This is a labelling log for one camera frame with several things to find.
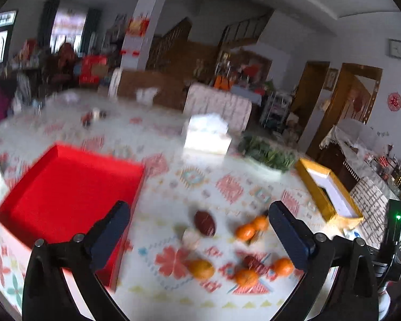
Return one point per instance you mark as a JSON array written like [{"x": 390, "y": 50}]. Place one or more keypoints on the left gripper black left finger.
[{"x": 46, "y": 295}]

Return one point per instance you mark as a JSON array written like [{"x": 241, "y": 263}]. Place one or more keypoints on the orange mandarin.
[
  {"x": 246, "y": 278},
  {"x": 201, "y": 269},
  {"x": 260, "y": 223},
  {"x": 245, "y": 232},
  {"x": 283, "y": 267}
]

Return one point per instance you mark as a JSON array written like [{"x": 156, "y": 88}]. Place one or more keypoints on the red shallow tray box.
[{"x": 64, "y": 193}]

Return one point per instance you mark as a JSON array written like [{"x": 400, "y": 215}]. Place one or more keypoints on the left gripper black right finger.
[{"x": 353, "y": 296}]

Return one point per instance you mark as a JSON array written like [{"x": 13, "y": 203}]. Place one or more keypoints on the small dark fruits cluster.
[{"x": 93, "y": 115}]

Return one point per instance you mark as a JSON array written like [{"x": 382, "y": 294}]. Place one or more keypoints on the wall clock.
[{"x": 394, "y": 48}]

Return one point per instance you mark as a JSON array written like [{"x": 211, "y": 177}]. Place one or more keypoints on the dark red jujube date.
[
  {"x": 252, "y": 263},
  {"x": 205, "y": 223}
]

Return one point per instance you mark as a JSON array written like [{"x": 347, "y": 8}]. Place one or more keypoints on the white tissue box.
[{"x": 207, "y": 133}]

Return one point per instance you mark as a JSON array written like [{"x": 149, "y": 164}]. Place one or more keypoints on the red gift box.
[{"x": 94, "y": 68}]

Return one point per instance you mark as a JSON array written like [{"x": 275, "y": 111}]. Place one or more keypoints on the red wall calendar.
[{"x": 135, "y": 35}]

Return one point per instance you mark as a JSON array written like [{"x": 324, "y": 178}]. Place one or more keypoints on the plate of green vegetables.
[{"x": 261, "y": 150}]

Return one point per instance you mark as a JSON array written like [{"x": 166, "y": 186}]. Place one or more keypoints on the brown covered chair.
[{"x": 171, "y": 91}]

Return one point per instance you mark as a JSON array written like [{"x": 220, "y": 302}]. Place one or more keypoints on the white patterned chair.
[{"x": 233, "y": 109}]

